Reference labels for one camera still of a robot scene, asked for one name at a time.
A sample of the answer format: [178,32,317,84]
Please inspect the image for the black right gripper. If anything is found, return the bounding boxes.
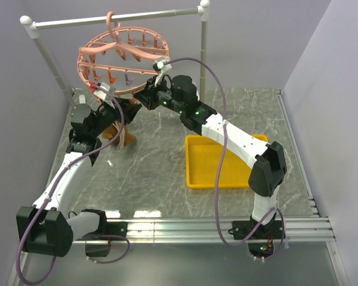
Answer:
[133,76,184,116]

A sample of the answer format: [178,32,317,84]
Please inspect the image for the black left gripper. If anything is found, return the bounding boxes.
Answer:
[91,96,142,138]

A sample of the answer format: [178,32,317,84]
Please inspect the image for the brown underwear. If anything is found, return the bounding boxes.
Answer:
[101,121,137,151]

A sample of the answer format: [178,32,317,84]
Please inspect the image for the pink round clip hanger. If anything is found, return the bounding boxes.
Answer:
[77,11,169,98]

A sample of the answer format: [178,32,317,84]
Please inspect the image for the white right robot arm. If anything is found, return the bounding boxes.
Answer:
[134,75,287,238]

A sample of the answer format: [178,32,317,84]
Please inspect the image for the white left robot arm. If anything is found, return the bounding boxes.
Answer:
[16,98,141,257]

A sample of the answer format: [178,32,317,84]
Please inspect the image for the purple clothes peg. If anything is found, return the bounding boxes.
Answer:
[124,72,134,86]

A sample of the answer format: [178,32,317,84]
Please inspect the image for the orange clothes peg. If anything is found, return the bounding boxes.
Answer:
[107,69,118,85]

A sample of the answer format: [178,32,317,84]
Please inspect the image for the yellow plastic tray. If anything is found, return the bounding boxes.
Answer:
[184,133,269,190]

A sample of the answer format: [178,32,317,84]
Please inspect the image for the white metal drying rack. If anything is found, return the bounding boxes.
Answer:
[20,1,210,107]

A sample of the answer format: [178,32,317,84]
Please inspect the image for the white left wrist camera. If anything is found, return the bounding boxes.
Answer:
[89,82,115,108]

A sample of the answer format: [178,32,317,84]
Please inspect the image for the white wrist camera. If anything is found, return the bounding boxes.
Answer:
[153,57,172,87]
[89,82,115,108]

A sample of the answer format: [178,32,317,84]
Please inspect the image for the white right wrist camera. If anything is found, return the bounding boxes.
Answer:
[153,57,172,87]

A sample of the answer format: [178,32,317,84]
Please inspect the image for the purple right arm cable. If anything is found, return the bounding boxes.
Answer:
[165,57,286,263]

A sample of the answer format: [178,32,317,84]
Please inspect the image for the aluminium rail frame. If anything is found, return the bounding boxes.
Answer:
[19,88,349,285]

